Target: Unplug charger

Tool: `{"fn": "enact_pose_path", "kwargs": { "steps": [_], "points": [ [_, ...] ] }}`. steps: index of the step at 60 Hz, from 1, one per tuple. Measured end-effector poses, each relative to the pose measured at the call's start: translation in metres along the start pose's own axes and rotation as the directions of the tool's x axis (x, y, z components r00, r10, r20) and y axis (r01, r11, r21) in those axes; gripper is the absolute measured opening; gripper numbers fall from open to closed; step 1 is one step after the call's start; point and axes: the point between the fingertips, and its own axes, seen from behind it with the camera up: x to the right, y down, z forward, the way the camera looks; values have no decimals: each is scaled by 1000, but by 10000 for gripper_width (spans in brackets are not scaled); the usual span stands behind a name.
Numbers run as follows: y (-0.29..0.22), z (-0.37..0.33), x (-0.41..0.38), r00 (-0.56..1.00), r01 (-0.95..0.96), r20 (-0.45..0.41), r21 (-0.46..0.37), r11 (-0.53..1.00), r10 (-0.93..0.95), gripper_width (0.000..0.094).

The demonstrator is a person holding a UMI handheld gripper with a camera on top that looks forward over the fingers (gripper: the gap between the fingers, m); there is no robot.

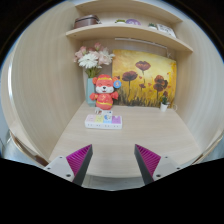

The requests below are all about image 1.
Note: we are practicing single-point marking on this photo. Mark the pink and white flower bouquet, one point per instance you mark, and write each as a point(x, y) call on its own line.
point(90, 59)

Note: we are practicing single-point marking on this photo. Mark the small white charger block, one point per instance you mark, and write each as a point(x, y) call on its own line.
point(107, 115)

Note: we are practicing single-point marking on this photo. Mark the red plush toy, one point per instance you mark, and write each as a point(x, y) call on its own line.
point(104, 93)

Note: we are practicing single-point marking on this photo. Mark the small plant in white pot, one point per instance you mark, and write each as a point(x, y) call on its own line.
point(163, 106)

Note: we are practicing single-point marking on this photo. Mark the yellow poppy painting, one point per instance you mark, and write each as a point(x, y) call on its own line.
point(146, 80)

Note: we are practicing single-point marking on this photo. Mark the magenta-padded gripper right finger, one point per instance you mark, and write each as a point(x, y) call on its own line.
point(148, 160)

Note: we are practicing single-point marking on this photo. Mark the wooden shelf unit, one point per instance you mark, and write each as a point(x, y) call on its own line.
point(126, 31)

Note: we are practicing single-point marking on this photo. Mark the teal flower vase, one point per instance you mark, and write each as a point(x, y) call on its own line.
point(90, 91)

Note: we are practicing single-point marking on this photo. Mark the white power strip coloured sockets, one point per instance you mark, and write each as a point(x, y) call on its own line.
point(96, 122)

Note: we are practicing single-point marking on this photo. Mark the white light bar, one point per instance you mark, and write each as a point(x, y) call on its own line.
point(140, 42)

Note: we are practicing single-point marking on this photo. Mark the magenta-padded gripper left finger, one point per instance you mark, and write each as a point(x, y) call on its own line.
point(78, 160)

